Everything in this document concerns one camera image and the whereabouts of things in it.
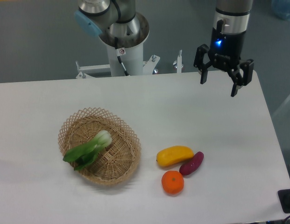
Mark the purple sweet potato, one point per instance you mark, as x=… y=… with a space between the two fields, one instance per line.
x=192 y=165

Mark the blue plastic bag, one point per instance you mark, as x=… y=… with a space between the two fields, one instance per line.
x=281 y=8

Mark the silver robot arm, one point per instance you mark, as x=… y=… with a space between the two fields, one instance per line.
x=123 y=31

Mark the yellow mango fruit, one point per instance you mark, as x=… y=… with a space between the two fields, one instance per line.
x=173 y=155

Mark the green bok choy vegetable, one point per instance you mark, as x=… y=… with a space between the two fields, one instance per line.
x=85 y=154

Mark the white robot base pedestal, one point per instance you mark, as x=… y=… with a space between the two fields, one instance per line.
x=122 y=62

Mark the orange tangerine fruit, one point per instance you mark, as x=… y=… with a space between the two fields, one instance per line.
x=172 y=182

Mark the black device at table edge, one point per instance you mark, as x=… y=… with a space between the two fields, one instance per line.
x=284 y=198

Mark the woven wicker basket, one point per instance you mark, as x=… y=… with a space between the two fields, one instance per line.
x=113 y=149

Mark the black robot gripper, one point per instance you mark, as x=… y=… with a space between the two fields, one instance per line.
x=224 y=54

